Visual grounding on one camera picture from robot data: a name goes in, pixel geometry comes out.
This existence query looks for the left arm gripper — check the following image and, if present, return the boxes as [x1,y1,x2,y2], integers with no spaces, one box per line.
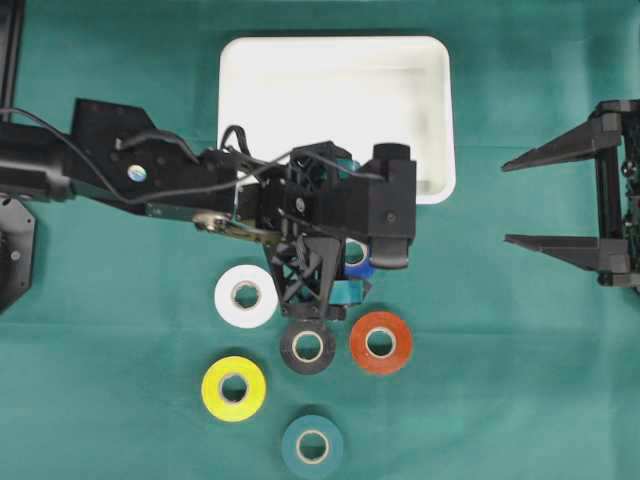
[234,141,372,321]

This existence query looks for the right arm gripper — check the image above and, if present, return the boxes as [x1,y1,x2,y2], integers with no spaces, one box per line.
[501,99,639,292]

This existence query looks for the blue tape roll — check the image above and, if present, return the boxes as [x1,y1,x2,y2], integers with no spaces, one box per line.
[344,238,374,279]

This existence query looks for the red tape roll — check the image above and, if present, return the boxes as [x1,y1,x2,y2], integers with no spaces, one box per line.
[349,310,413,376]

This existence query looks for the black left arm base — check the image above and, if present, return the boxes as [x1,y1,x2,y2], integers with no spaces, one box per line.
[1,1,37,313]

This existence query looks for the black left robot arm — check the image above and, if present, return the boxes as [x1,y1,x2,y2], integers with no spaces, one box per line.
[1,99,384,321]

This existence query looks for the white tape roll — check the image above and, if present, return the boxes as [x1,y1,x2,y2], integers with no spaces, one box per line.
[214,264,279,329]

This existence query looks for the white plastic tray case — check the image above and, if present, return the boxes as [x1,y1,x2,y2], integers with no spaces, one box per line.
[218,36,456,205]

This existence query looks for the black tape roll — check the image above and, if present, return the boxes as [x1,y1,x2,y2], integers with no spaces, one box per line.
[280,321,336,375]

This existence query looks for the yellow tape roll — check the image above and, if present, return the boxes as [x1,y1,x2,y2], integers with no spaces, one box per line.
[201,356,267,422]

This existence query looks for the green tape roll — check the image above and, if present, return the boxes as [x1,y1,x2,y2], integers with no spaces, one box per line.
[281,415,344,479]

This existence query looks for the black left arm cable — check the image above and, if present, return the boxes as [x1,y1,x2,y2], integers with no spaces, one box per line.
[0,107,386,206]

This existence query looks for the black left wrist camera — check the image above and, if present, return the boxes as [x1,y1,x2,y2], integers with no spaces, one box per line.
[345,143,416,270]

